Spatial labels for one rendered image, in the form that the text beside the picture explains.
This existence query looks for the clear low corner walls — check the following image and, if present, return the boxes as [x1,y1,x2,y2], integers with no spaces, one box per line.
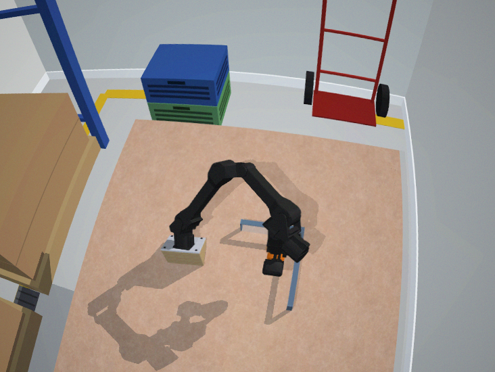
[241,225,268,234]

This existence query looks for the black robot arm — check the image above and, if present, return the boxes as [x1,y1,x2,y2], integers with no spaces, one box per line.
[169,160,310,262]

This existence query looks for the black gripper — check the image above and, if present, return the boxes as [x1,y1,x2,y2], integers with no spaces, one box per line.
[262,241,284,277]

